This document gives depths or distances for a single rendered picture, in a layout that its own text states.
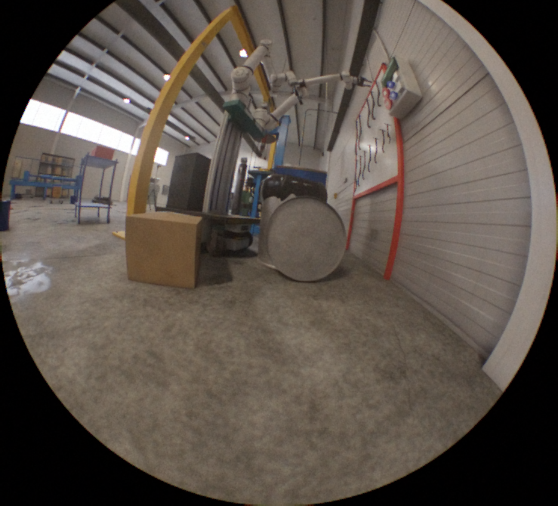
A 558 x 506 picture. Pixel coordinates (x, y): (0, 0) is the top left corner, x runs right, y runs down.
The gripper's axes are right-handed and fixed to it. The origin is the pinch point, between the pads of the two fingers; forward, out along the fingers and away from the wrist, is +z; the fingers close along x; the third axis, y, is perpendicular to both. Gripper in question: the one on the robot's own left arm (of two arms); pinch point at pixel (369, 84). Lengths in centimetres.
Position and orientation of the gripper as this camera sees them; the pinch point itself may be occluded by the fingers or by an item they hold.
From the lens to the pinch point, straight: 237.2
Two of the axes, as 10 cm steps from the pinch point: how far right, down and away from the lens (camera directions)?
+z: 9.8, 1.5, -1.4
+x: 1.3, 0.9, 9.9
